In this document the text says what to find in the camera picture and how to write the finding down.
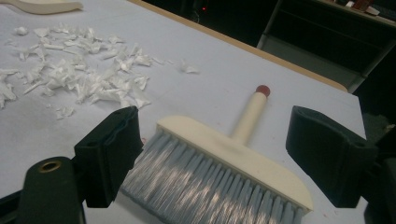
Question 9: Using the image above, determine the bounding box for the white metal desk frame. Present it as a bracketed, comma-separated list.
[257, 0, 396, 93]

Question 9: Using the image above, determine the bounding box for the cream brush with grey bristles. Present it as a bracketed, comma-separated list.
[120, 84, 315, 224]

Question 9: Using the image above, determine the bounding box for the cream plastic dustpan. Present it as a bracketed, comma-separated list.
[0, 0, 84, 16]

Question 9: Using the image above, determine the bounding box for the pile of white paper scraps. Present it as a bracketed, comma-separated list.
[0, 22, 200, 120]

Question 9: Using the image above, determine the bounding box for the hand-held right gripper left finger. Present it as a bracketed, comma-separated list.
[74, 105, 145, 209]

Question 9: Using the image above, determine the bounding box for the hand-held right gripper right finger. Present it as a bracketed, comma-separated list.
[285, 105, 379, 209]

